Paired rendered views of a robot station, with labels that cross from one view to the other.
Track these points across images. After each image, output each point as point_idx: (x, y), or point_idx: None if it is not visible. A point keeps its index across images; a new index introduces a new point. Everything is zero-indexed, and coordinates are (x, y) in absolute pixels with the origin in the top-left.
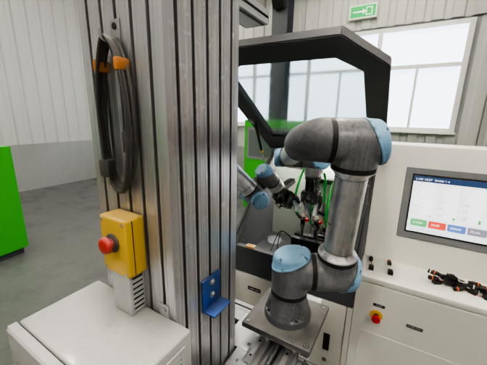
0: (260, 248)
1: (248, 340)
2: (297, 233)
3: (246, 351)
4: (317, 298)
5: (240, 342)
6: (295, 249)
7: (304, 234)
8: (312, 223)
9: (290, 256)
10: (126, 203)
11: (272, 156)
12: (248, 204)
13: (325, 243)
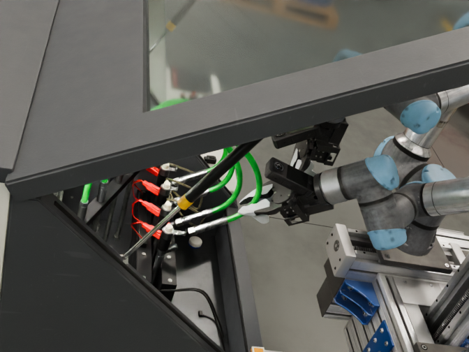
0: (246, 340)
1: (429, 287)
2: (150, 276)
3: (438, 284)
4: (338, 227)
5: (437, 292)
6: (437, 175)
7: (145, 264)
8: (211, 208)
9: (450, 178)
10: None
11: (71, 212)
12: (209, 347)
13: (432, 143)
